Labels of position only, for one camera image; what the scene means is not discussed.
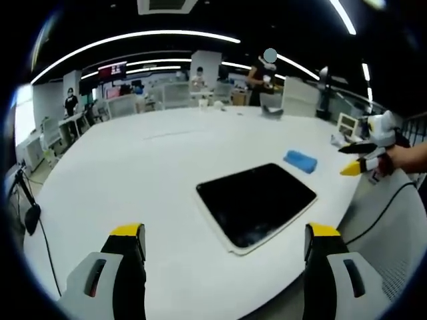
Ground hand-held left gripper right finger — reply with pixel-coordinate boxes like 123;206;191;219
302;222;392;320

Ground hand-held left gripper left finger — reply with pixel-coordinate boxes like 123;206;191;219
56;223;148;320

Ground blue sponge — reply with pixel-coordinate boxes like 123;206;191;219
283;149;319;174

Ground black mirror with white frame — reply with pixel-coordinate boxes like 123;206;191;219
195;162;319;257

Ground person's right hand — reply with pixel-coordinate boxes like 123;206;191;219
386;146;410;175

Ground small grey object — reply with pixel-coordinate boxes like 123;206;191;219
330;133;352;148

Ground black railing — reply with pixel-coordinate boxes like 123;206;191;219
399;112;427;148

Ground black standing fan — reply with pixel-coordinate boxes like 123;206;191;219
315;65;335;120

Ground grey mesh chair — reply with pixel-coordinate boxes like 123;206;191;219
340;171;427;303

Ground white partition box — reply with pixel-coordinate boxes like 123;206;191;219
281;75;322;118

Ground dark curved object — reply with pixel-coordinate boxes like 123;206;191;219
261;104;285;120

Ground black stand with round base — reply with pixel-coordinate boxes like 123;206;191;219
9;165;43;237

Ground short ceiling light strip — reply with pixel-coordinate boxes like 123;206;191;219
328;0;358;36

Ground ceiling air vent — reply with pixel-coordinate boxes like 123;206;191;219
136;0;198;16

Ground long ceiling light strip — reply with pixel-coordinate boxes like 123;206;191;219
29;29;242;85

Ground small white frame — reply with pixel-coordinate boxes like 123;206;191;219
337;112;360;137

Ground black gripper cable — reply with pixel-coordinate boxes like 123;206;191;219
342;179;422;246

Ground thin black cable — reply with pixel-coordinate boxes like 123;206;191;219
37;216;63;298

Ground red wall screen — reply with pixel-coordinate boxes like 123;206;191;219
97;61;128;80

